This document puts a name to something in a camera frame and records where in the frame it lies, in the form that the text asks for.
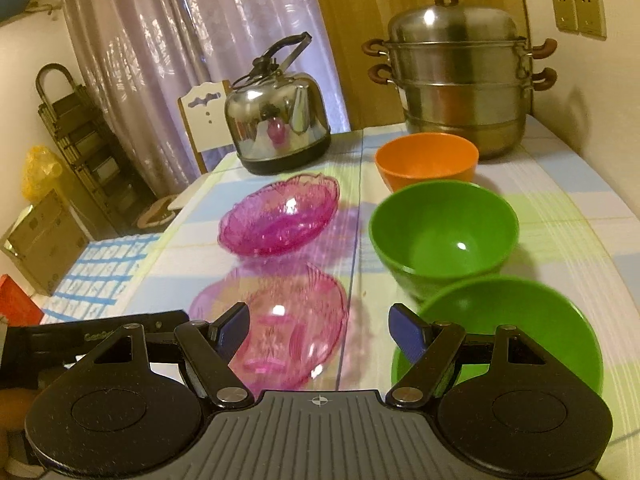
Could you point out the dark folding rack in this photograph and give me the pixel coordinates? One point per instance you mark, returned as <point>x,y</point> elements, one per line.
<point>90,150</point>

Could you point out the steel steamer pot lid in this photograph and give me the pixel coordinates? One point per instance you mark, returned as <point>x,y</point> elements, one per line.
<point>450,20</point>

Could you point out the yellow plastic bag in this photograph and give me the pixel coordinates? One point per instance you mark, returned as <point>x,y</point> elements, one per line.
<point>40,172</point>

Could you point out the stainless steel steamer pot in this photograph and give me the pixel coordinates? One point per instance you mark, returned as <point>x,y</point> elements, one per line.
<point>460,100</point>

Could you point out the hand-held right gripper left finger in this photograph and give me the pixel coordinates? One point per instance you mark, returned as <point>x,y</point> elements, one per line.
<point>234,332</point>

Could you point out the pink glass plate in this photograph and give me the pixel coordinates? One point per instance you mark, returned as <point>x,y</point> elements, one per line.
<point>280,215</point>
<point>300,320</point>

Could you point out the orange plastic bowl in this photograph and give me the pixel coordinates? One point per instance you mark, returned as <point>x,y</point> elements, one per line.
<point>425,160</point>

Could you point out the stainless steel kettle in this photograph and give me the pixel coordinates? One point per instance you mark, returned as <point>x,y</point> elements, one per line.
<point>275,120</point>

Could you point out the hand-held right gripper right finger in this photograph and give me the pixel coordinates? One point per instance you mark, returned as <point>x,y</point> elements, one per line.
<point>406,335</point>

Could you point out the beige wall socket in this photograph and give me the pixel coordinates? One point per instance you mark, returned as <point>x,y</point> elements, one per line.
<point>563,10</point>
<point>590,12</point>

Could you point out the sheer lilac curtain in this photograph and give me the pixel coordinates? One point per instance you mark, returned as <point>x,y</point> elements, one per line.
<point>150,60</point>

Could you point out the blue checked blanket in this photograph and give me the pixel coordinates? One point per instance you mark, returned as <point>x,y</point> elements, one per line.
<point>105,275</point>

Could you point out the wooden chair back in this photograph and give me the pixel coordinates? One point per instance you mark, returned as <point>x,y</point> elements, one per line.
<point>360,10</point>

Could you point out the white wooden chair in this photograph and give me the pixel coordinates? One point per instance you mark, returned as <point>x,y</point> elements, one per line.
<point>202,110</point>

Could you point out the red box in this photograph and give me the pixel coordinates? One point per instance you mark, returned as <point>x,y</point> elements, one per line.
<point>17,302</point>

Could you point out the green plastic bowl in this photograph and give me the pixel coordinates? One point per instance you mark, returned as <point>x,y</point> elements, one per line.
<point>525,320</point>
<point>445,230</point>

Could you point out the cardboard box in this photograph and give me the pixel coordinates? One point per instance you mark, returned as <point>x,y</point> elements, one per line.
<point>45,245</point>

